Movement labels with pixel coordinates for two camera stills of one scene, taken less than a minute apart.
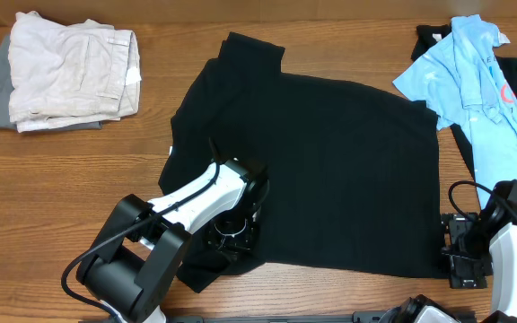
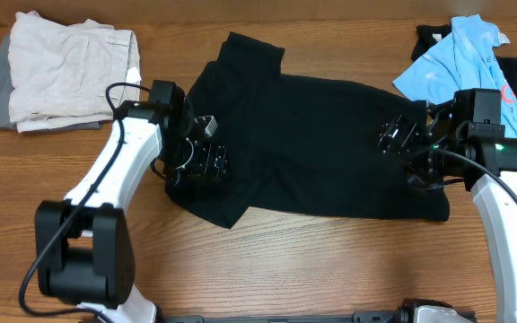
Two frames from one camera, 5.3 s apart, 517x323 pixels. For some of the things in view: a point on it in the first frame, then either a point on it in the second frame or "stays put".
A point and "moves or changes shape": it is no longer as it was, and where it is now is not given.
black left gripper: (232, 249) → (202, 167)
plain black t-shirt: (352, 173) moves or changes shape
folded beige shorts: (65, 75) stays put
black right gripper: (464, 272) → (411, 132)
